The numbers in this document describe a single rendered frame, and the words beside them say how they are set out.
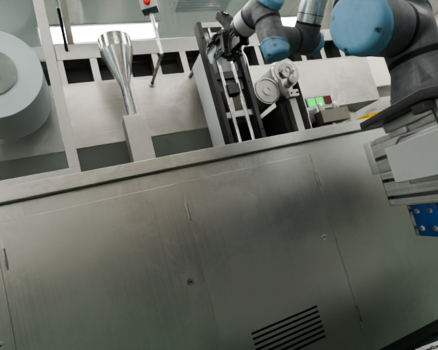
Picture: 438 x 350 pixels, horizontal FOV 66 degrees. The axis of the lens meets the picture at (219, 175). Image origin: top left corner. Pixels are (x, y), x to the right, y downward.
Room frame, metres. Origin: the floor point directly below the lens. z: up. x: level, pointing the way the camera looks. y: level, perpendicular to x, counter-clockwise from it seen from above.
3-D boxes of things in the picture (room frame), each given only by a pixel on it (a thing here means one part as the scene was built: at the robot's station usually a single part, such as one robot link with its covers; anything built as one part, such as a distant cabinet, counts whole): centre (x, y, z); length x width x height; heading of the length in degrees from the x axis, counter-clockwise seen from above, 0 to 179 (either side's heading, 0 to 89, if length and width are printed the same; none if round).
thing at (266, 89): (1.61, -0.27, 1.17); 0.26 x 0.12 x 0.12; 21
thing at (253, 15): (0.89, -0.24, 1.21); 0.11 x 0.08 x 0.09; 34
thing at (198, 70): (1.56, -0.06, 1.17); 0.34 x 0.05 x 0.54; 21
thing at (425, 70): (0.75, -0.50, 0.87); 0.15 x 0.15 x 0.10
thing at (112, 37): (1.37, 0.29, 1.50); 0.14 x 0.14 x 0.06
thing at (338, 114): (1.75, -0.53, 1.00); 0.40 x 0.16 x 0.06; 21
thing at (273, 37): (0.90, -0.25, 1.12); 0.11 x 0.08 x 0.11; 124
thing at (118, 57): (1.37, 0.29, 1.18); 0.14 x 0.14 x 0.57
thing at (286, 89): (1.49, -0.41, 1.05); 0.06 x 0.05 x 0.31; 21
